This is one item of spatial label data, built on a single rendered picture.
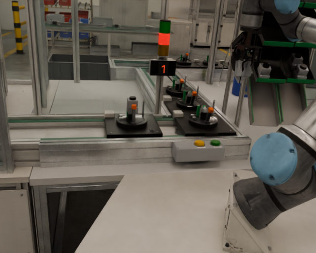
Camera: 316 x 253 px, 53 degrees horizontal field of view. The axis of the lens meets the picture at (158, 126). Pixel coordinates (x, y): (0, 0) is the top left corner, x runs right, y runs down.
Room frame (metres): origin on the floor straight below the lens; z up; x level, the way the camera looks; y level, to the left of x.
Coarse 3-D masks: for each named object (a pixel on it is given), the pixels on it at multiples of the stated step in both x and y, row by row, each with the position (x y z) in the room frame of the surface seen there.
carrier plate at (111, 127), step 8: (104, 120) 1.38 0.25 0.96; (112, 120) 1.36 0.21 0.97; (152, 120) 1.39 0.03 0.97; (112, 128) 1.27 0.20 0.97; (120, 128) 1.28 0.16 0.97; (144, 128) 1.30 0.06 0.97; (152, 128) 1.30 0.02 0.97; (112, 136) 1.20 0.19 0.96; (120, 136) 1.21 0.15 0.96; (128, 136) 1.22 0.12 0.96; (136, 136) 1.23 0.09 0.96; (144, 136) 1.24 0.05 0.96; (152, 136) 1.24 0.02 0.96; (160, 136) 1.25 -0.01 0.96
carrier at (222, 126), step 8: (176, 112) 1.47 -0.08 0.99; (176, 120) 1.43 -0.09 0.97; (184, 120) 1.42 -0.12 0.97; (192, 120) 1.38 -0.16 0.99; (200, 120) 1.38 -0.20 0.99; (216, 120) 1.40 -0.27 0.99; (184, 128) 1.33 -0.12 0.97; (192, 128) 1.33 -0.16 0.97; (200, 128) 1.34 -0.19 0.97; (208, 128) 1.35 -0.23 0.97; (216, 128) 1.36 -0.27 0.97; (224, 128) 1.36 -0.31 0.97; (192, 136) 1.28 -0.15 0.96
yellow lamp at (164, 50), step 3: (159, 45) 1.48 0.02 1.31; (162, 45) 1.47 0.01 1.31; (165, 45) 1.47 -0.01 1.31; (168, 45) 1.48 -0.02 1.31; (159, 48) 1.48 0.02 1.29; (162, 48) 1.47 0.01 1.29; (165, 48) 1.47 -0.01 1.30; (168, 48) 1.48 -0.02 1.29; (159, 51) 1.47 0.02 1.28; (162, 51) 1.47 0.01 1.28; (165, 51) 1.47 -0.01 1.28; (168, 51) 1.48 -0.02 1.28; (159, 54) 1.47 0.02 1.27; (162, 54) 1.47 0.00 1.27; (165, 54) 1.47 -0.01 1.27; (168, 54) 1.49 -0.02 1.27
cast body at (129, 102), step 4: (132, 96) 1.35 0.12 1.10; (128, 100) 1.32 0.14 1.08; (132, 100) 1.32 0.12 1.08; (136, 100) 1.33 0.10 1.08; (128, 104) 1.32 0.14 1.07; (136, 104) 1.33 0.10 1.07; (128, 108) 1.31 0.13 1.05; (136, 108) 1.32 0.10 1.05; (128, 112) 1.31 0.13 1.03; (136, 112) 1.32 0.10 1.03
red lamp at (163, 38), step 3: (159, 33) 1.48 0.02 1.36; (162, 33) 1.48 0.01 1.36; (159, 36) 1.48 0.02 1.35; (162, 36) 1.47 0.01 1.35; (165, 36) 1.47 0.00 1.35; (168, 36) 1.47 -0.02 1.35; (159, 39) 1.48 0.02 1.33; (162, 39) 1.47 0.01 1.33; (165, 39) 1.47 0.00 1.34; (168, 39) 1.48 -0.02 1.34; (159, 42) 1.48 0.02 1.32; (162, 42) 1.47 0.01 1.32; (165, 42) 1.47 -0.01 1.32; (168, 42) 1.48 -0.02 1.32
